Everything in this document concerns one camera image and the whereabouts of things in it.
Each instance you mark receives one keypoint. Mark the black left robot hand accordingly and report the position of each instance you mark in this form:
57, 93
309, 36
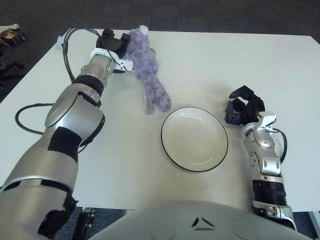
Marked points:
112, 45

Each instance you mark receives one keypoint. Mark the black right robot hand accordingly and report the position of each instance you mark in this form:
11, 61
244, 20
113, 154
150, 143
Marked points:
246, 110

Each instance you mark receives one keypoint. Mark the purple plush doll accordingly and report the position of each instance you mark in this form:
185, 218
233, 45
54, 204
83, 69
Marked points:
143, 57

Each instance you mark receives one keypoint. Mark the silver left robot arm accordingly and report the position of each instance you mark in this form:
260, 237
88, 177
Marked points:
70, 112

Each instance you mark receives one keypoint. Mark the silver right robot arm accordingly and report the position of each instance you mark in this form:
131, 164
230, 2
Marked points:
265, 142

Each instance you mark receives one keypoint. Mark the white plate black rim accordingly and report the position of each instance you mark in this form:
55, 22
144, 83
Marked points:
195, 140

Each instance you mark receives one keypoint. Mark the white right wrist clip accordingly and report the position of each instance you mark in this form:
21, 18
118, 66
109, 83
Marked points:
267, 120

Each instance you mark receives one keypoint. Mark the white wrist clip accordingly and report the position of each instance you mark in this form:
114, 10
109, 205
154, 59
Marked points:
126, 65
267, 120

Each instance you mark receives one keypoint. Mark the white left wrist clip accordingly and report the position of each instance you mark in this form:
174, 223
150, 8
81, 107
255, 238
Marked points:
126, 65

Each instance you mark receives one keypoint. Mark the brown black floor clutter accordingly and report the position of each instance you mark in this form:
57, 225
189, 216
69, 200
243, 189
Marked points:
11, 36

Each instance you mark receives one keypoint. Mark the black chair base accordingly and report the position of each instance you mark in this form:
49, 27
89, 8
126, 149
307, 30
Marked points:
10, 71

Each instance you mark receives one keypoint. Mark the silver robot torso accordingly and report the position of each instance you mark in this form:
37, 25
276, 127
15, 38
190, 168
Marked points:
187, 220

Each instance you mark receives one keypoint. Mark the grey table leg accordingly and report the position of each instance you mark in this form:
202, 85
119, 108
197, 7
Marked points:
315, 217

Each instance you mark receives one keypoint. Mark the black table bracket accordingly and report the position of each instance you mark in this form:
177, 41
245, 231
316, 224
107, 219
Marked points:
85, 222

